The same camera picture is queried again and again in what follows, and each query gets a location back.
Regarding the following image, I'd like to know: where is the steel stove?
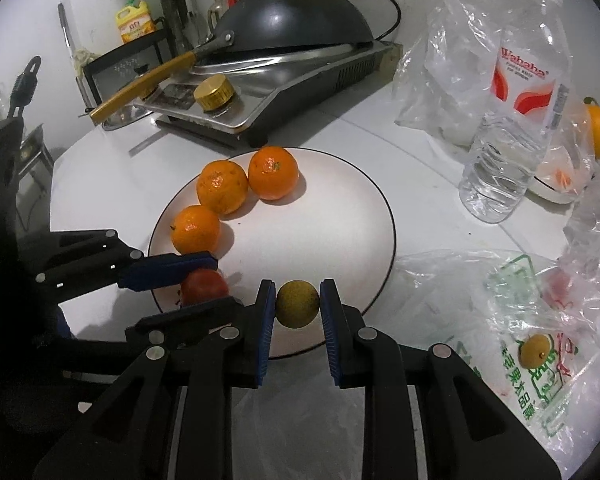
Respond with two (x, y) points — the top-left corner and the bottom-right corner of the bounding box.
(102, 40), (403, 148)

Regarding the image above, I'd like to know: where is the white plate black rim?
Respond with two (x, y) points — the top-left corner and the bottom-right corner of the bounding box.
(147, 147), (397, 359)

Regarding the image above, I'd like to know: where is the black stove cable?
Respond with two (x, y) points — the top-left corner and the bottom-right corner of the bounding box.
(242, 0), (402, 42)

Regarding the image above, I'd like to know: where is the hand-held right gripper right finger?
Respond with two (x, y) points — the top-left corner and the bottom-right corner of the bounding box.
(319, 278), (564, 480)

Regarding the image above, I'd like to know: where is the clear water bottle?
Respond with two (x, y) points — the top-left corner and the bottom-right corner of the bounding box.
(458, 0), (573, 223)

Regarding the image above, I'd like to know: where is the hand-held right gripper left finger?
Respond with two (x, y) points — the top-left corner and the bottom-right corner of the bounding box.
(32, 279), (277, 480)

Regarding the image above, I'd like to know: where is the black wok gold handle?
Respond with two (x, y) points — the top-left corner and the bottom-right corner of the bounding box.
(89, 0), (376, 125)

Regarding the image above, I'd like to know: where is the green jujube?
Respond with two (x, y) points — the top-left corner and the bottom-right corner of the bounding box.
(522, 335), (556, 368)
(276, 280), (321, 328)

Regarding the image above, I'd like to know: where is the gold stove knob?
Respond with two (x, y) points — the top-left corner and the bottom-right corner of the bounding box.
(194, 75), (233, 111)

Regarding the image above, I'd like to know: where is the black metal rack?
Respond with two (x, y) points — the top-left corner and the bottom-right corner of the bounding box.
(82, 27), (173, 111)

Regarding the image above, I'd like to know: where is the green printed plastic bag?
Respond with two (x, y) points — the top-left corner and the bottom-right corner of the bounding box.
(395, 250), (600, 480)

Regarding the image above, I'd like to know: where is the steel pot lid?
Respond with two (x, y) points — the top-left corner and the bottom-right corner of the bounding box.
(96, 55), (157, 98)

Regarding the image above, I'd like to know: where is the white bowl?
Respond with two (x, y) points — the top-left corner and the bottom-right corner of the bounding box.
(440, 120), (598, 206)

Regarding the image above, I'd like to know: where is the tangerine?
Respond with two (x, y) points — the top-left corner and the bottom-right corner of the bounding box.
(171, 205), (222, 256)
(196, 160), (249, 216)
(248, 146), (300, 202)

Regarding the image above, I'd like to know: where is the crumpled clear plastic bag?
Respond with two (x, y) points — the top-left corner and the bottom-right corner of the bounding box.
(562, 160), (600, 321)

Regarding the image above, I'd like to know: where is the yellow detergent bottle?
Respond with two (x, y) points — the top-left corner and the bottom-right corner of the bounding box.
(115, 0), (155, 45)

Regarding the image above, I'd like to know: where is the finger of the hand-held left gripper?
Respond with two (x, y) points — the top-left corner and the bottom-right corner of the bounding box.
(20, 229), (219, 306)
(124, 296), (244, 347)

